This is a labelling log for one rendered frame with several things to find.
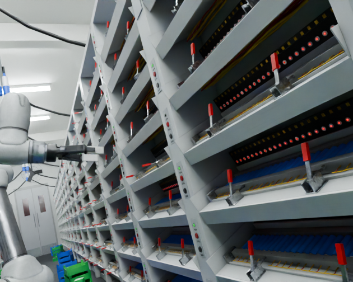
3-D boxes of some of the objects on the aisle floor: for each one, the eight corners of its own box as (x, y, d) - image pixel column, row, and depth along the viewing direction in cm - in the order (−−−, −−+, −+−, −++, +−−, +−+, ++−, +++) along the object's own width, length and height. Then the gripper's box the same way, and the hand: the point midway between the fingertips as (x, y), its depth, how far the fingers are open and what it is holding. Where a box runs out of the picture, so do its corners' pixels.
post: (162, 333, 146) (91, 18, 178) (156, 328, 154) (89, 27, 186) (198, 316, 154) (124, 18, 186) (190, 312, 163) (120, 28, 195)
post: (127, 304, 207) (79, 73, 240) (124, 301, 216) (78, 79, 248) (154, 293, 216) (104, 72, 248) (150, 291, 224) (102, 77, 257)
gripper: (45, 168, 129) (96, 168, 137) (45, 154, 107) (106, 156, 115) (46, 150, 131) (96, 153, 139) (46, 134, 109) (106, 137, 117)
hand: (98, 154), depth 127 cm, fingers open, 13 cm apart
